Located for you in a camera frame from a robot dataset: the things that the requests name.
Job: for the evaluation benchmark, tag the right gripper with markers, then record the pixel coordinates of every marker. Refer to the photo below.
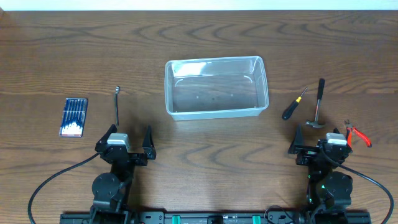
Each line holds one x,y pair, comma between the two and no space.
313,151

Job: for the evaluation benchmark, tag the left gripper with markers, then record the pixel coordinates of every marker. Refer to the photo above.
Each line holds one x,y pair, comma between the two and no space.
130,156

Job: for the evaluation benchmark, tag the small black-handled hammer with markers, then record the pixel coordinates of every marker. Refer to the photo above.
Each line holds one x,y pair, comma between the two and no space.
315,123

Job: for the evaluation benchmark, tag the red-handled pliers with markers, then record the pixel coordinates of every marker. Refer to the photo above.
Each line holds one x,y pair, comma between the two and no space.
351,130

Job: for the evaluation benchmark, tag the black yellow screwdriver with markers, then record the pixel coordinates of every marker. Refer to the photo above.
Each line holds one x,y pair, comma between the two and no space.
291,108

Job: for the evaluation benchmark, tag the chrome offset wrench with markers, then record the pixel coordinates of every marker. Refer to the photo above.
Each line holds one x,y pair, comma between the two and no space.
116,93

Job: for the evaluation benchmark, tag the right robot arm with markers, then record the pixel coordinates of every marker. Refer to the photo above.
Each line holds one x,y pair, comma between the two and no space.
328,191

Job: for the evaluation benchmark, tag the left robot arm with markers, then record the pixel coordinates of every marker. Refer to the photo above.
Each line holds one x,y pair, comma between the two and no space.
111,189

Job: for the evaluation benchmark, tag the clear plastic container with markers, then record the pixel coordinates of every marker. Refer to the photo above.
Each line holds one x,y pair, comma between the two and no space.
212,88

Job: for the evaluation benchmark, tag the blue precision screwdriver set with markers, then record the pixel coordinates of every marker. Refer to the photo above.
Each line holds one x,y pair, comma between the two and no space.
73,119

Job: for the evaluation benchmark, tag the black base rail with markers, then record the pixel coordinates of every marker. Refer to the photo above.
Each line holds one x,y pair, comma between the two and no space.
271,216

